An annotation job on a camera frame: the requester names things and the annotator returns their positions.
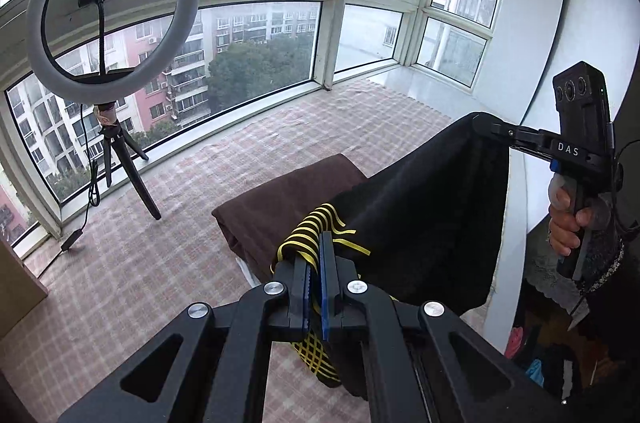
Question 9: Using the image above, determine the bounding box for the black tripod stand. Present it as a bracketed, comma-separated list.
[93, 102, 162, 221]

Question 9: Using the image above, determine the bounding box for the black inline cable switch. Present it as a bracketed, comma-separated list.
[61, 228, 84, 252]

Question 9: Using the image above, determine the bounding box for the person's right hand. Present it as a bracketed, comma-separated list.
[548, 175, 594, 257]

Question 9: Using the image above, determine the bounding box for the black knit sleeve forearm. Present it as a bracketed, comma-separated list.
[576, 154, 639, 362]

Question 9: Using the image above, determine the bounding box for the pink plaid table cloth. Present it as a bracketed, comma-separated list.
[0, 74, 501, 423]

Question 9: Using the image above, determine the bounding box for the light wooden board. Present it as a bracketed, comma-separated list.
[0, 240, 49, 339]

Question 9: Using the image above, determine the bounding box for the white ring light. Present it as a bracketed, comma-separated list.
[25, 0, 202, 107]

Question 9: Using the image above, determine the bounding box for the black yellow-striped sport garment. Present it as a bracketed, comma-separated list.
[269, 112, 511, 399]

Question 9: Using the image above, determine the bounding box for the dark brown folded garment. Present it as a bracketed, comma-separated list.
[212, 154, 367, 282]

